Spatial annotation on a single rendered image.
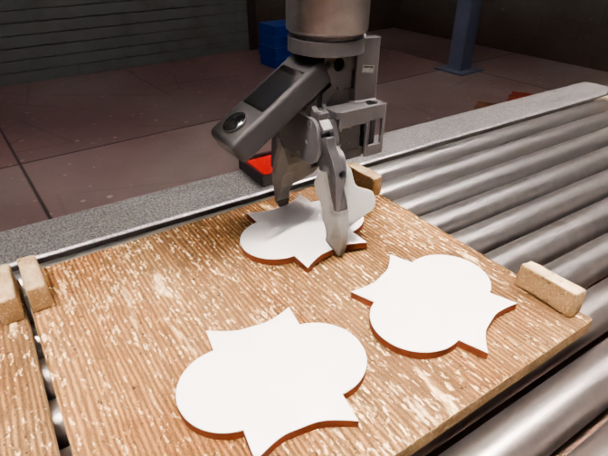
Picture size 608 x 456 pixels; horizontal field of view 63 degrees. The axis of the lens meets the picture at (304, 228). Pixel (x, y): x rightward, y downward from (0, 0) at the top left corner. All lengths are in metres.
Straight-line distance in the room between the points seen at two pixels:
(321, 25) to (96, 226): 0.37
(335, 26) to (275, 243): 0.22
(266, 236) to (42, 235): 0.28
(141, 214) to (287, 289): 0.26
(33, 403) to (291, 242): 0.27
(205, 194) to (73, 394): 0.36
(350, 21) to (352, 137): 0.11
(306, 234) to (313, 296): 0.09
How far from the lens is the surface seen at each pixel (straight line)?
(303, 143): 0.48
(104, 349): 0.44
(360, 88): 0.50
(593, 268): 0.62
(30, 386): 0.44
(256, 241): 0.52
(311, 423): 0.36
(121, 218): 0.66
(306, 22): 0.45
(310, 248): 0.51
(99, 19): 5.28
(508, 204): 0.72
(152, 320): 0.46
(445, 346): 0.42
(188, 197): 0.68
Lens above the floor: 1.23
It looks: 32 degrees down
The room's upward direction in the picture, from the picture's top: straight up
